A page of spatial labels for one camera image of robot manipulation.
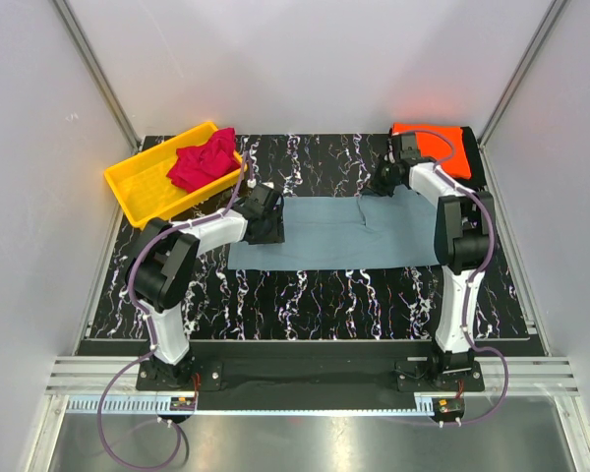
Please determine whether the aluminium corner post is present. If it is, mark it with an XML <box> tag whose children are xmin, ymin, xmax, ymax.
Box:
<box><xmin>478</xmin><ymin>0</ymin><xmax>570</xmax><ymax>148</ymax></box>
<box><xmin>50</xmin><ymin>0</ymin><xmax>142</xmax><ymax>152</ymax></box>

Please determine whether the left aluminium corner post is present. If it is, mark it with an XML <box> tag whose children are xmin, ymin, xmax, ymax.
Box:
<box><xmin>50</xmin><ymin>0</ymin><xmax>142</xmax><ymax>152</ymax></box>

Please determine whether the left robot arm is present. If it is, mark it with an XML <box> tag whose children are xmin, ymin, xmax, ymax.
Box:
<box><xmin>126</xmin><ymin>183</ymin><xmax>285</xmax><ymax>389</ymax></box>

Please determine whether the aluminium frame rail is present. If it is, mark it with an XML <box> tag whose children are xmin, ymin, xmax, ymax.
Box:
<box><xmin>46</xmin><ymin>358</ymin><xmax>578</xmax><ymax>417</ymax></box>

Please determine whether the folded black t shirt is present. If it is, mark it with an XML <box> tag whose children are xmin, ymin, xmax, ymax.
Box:
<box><xmin>385</xmin><ymin>125</ymin><xmax>488</xmax><ymax>189</ymax></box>

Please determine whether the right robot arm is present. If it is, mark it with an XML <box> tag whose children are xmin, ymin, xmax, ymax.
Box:
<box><xmin>367</xmin><ymin>129</ymin><xmax>496</xmax><ymax>390</ymax></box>

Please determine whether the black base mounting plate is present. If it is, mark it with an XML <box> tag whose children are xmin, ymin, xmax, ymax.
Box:
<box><xmin>137</xmin><ymin>340</ymin><xmax>482</xmax><ymax>391</ymax></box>

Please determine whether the red t shirt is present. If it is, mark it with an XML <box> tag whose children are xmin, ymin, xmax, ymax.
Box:
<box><xmin>167</xmin><ymin>128</ymin><xmax>240</xmax><ymax>193</ymax></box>

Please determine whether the blue-grey t shirt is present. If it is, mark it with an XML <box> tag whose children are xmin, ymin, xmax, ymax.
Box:
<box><xmin>228</xmin><ymin>186</ymin><xmax>439</xmax><ymax>271</ymax></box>

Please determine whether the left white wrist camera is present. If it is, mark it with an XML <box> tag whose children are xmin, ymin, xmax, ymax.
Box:
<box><xmin>247</xmin><ymin>179</ymin><xmax>275</xmax><ymax>189</ymax></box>

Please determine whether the right aluminium corner post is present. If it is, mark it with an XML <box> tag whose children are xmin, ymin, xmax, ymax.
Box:
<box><xmin>478</xmin><ymin>0</ymin><xmax>570</xmax><ymax>148</ymax></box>

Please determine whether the folded orange t shirt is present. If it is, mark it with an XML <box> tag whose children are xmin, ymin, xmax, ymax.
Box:
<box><xmin>390</xmin><ymin>123</ymin><xmax>472</xmax><ymax>180</ymax></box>

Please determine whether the yellow plastic tray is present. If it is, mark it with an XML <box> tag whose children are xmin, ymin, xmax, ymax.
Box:
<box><xmin>104</xmin><ymin>121</ymin><xmax>240</xmax><ymax>229</ymax></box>

